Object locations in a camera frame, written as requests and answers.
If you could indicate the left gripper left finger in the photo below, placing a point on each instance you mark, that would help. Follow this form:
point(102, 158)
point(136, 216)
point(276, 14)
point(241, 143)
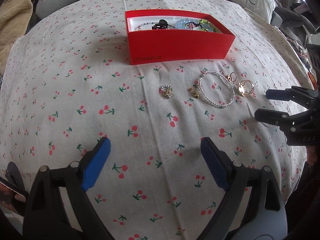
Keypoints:
point(93, 162)

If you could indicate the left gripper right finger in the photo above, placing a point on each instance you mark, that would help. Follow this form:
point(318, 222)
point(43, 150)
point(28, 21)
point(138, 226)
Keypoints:
point(218, 163)

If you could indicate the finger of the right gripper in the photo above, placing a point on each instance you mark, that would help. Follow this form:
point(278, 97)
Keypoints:
point(276, 118)
point(287, 95)

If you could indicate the cherry print bed sheet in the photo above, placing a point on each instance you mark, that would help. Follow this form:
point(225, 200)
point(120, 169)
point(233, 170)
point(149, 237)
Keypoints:
point(68, 82)

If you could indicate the small gold earring charms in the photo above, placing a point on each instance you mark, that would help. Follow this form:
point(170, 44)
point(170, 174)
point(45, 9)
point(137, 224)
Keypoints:
point(194, 91)

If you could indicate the red cardboard box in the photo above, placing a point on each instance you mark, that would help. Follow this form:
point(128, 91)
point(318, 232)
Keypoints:
point(159, 35)

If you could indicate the beige quilted blanket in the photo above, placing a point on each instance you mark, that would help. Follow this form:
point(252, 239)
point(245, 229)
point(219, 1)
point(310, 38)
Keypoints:
point(15, 17)

